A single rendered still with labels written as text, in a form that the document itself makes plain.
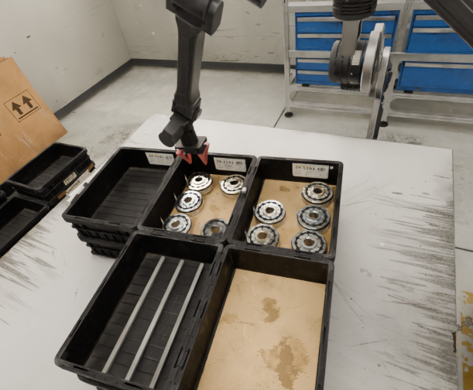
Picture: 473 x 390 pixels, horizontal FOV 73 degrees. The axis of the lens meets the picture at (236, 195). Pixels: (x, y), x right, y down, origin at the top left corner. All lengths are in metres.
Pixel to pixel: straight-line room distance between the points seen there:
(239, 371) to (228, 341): 0.08
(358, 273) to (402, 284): 0.13
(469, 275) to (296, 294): 1.36
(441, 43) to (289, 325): 2.29
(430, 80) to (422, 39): 0.31
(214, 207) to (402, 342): 0.70
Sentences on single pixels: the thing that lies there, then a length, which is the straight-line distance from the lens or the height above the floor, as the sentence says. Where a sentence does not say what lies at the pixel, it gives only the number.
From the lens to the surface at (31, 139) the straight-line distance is 3.73.
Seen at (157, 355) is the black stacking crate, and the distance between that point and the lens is 0.93.
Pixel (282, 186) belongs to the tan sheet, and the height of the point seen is 0.83.
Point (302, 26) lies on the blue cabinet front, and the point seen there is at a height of 0.78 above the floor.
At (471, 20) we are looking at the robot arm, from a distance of 0.66.
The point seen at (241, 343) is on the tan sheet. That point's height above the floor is 0.83.
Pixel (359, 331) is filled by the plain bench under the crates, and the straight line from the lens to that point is 1.05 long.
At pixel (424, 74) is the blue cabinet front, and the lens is 2.85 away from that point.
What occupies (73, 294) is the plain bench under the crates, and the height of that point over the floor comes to 0.70.
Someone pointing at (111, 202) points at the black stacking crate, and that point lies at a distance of 1.34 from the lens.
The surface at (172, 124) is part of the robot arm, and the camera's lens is 1.01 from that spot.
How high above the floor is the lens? 1.65
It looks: 44 degrees down
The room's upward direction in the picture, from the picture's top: 11 degrees counter-clockwise
